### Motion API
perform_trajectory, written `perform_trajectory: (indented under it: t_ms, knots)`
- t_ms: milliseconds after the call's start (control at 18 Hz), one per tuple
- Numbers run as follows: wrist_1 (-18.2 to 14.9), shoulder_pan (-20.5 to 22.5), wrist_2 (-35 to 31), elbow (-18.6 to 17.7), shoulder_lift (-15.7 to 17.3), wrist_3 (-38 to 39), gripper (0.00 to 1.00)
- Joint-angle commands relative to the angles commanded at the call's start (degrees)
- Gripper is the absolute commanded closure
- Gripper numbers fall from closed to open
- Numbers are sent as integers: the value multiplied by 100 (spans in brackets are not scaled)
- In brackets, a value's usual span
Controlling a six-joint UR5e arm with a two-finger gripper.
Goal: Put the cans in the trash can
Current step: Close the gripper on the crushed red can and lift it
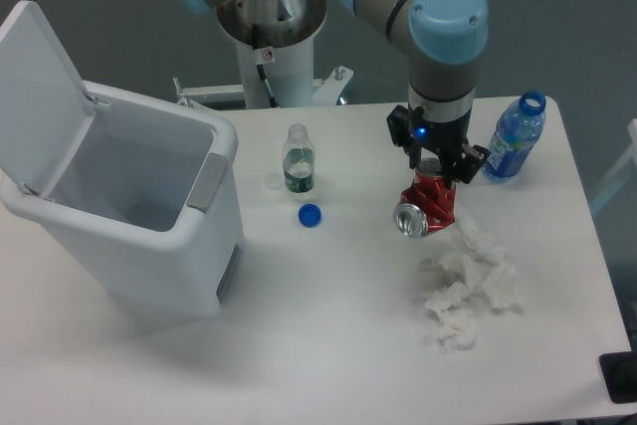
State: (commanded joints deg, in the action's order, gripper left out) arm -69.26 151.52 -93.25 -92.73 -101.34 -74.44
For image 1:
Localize white furniture at right edge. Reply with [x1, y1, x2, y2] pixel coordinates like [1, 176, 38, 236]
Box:
[588, 118, 636, 217]

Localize white trash can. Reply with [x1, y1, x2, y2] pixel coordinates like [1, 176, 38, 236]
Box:
[1, 83, 244, 318]

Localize blue plastic bottle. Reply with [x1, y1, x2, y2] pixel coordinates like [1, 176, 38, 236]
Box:
[483, 90, 546, 182]

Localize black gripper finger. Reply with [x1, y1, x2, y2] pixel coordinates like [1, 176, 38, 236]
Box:
[386, 105, 419, 169]
[448, 144, 491, 184]

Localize crushed red soda can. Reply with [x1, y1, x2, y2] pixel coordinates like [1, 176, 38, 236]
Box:
[393, 157, 456, 239]

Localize black device at edge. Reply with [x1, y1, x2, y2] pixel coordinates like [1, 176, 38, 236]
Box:
[599, 351, 636, 404]

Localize crumpled white tissue pile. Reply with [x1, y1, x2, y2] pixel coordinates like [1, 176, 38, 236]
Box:
[423, 206, 523, 353]

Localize white metal base frame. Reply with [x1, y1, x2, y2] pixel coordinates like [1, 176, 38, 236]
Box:
[172, 66, 354, 110]

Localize clear bottle green label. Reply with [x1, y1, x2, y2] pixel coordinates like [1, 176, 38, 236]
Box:
[282, 123, 315, 194]

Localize white trash can lid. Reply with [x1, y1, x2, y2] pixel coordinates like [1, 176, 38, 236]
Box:
[1, 1, 97, 196]

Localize blue bottle cap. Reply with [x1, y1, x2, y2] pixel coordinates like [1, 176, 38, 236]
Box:
[298, 203, 322, 228]

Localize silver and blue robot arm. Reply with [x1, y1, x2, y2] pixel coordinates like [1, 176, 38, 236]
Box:
[182, 0, 489, 183]

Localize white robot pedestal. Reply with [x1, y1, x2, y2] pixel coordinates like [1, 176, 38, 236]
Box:
[216, 0, 326, 109]

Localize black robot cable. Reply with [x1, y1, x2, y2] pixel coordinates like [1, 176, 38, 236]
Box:
[251, 24, 279, 108]

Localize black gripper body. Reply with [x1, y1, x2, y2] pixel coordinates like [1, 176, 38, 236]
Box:
[407, 106, 471, 169]

